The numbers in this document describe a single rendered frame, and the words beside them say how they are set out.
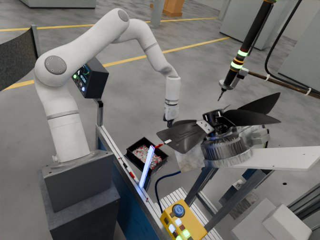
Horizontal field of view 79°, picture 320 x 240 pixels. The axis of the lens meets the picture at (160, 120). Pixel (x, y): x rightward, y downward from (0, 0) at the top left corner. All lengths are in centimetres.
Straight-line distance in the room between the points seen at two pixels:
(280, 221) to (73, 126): 107
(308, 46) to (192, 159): 561
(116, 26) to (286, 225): 124
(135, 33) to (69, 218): 92
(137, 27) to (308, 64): 572
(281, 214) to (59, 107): 116
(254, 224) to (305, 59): 557
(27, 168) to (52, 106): 154
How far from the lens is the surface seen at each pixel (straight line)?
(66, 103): 83
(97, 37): 96
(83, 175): 83
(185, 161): 112
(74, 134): 82
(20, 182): 225
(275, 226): 125
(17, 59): 241
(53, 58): 81
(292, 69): 655
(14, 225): 206
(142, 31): 112
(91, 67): 121
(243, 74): 90
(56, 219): 98
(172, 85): 112
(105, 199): 99
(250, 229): 125
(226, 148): 106
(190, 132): 99
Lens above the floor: 182
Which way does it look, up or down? 40 degrees down
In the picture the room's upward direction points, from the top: 16 degrees clockwise
